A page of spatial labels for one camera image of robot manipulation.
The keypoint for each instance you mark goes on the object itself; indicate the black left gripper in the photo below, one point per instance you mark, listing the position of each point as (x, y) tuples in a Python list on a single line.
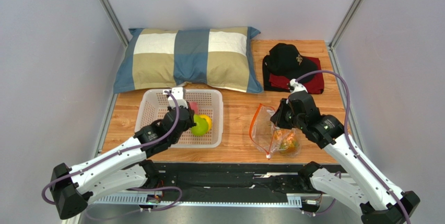
[(191, 122)]

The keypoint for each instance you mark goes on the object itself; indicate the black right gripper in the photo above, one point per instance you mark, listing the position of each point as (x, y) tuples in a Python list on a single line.
[(279, 117)]

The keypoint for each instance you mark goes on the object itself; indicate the green fake apple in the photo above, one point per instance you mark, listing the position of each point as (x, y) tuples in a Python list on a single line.
[(200, 127)]

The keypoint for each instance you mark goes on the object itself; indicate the pink fake peach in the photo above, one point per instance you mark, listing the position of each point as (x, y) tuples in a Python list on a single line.
[(194, 106)]

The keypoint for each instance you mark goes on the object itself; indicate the yellow fake orange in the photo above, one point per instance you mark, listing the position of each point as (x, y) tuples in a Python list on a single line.
[(208, 120)]

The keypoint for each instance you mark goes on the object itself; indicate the clear zip top bag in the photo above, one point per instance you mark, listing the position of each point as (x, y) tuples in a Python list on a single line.
[(261, 131)]

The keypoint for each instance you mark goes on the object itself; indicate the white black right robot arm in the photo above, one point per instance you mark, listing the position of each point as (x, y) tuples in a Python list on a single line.
[(374, 197)]

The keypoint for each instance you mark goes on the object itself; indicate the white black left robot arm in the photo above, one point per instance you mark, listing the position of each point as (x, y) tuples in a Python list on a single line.
[(73, 189)]

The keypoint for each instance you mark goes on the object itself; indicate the orange fake pineapple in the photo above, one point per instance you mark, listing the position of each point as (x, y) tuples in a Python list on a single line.
[(288, 142)]

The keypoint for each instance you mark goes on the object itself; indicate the folded dark red cloth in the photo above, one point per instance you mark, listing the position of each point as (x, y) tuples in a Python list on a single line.
[(278, 78)]

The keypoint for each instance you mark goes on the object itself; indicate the white perforated plastic basket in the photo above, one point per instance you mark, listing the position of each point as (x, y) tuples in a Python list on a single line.
[(154, 104)]

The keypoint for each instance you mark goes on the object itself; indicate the black baseball cap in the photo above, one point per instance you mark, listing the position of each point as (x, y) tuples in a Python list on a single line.
[(285, 60)]

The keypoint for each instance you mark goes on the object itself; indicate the checkered blue beige pillow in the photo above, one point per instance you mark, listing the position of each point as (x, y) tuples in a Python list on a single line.
[(220, 58)]

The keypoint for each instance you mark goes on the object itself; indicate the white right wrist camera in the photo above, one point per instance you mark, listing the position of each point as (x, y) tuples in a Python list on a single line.
[(294, 86)]

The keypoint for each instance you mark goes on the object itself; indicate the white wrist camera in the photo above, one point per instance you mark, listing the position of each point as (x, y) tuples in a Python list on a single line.
[(176, 97), (294, 86)]

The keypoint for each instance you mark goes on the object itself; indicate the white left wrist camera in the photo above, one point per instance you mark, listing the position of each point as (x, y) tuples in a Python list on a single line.
[(176, 97)]

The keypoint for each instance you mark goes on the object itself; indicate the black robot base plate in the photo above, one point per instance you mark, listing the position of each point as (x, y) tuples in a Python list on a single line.
[(229, 182)]

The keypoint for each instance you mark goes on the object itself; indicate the aluminium frame rail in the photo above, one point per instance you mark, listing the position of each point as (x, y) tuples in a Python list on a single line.
[(150, 200)]

